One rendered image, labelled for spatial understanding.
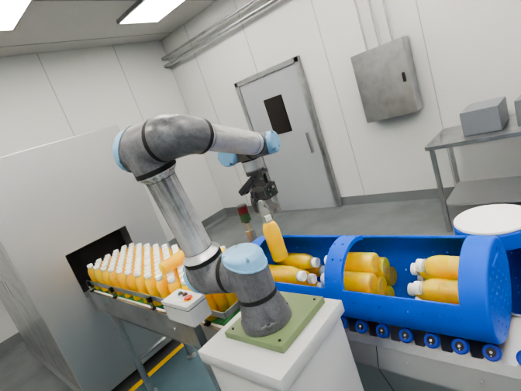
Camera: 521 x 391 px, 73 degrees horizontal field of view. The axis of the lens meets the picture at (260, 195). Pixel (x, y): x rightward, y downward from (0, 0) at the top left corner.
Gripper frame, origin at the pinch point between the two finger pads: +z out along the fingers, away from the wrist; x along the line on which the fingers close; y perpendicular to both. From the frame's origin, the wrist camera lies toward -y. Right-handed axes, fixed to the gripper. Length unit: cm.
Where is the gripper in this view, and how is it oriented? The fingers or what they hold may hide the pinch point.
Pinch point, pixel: (266, 217)
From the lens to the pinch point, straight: 143.6
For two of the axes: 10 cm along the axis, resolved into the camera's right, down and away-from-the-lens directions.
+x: 6.2, -3.9, 6.8
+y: 7.2, -0.7, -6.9
